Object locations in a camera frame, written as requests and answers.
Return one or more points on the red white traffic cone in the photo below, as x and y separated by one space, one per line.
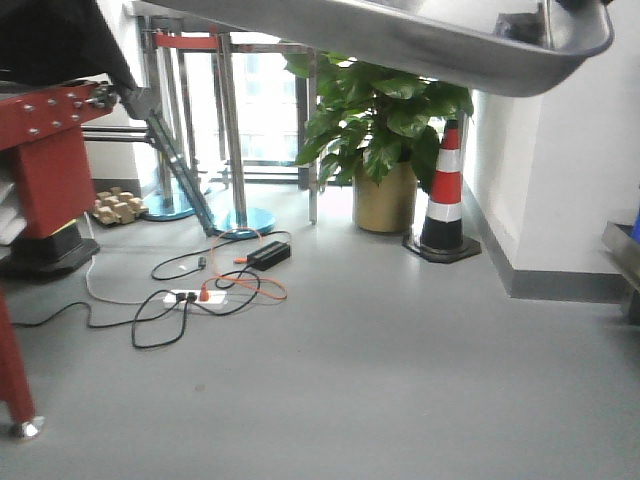
441 239

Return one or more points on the gold plant pot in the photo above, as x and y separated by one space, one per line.
388 206

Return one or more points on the pile of wooden blocks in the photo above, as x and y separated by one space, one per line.
117 207

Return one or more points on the black power adapter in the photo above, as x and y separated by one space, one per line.
269 255

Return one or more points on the green potted plant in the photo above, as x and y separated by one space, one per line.
374 118

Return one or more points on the blue base stanchion post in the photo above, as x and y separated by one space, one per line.
241 222

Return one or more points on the silver metal tray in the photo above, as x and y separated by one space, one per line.
510 48

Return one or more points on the white power strip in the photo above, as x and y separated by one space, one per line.
214 299

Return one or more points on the red barrier belt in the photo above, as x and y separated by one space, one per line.
185 42

